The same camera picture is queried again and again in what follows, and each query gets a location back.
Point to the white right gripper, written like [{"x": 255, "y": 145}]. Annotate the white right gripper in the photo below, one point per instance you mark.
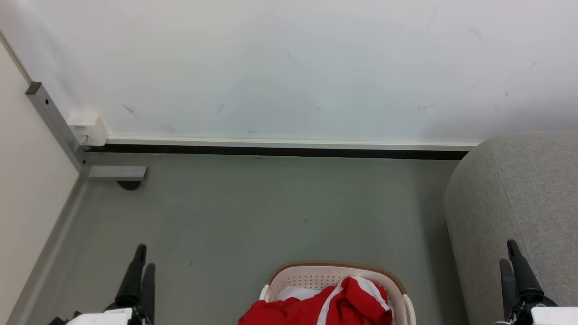
[{"x": 552, "y": 315}]

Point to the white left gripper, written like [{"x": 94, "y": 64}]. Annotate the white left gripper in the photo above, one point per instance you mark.
[{"x": 103, "y": 317}]

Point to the red garment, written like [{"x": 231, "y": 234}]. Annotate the red garment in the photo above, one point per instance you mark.
[{"x": 352, "y": 302}]

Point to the grey fabric sofa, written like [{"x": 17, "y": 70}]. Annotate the grey fabric sofa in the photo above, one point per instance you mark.
[{"x": 519, "y": 194}]

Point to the cream perforated laundry basket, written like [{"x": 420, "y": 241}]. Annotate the cream perforated laundry basket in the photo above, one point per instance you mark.
[{"x": 316, "y": 276}]

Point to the black baseboard strip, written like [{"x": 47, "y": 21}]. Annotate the black baseboard strip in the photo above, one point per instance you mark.
[{"x": 280, "y": 152}]

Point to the black round frame foot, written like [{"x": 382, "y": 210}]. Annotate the black round frame foot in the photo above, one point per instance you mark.
[{"x": 130, "y": 184}]

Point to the white wall socket box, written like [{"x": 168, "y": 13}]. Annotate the white wall socket box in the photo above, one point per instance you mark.
[{"x": 88, "y": 129}]

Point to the grey metal frame post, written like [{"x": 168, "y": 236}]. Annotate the grey metal frame post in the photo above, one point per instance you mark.
[{"x": 54, "y": 117}]

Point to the white wall trim strip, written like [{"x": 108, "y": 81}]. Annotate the white wall trim strip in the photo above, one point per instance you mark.
[{"x": 289, "y": 143}]

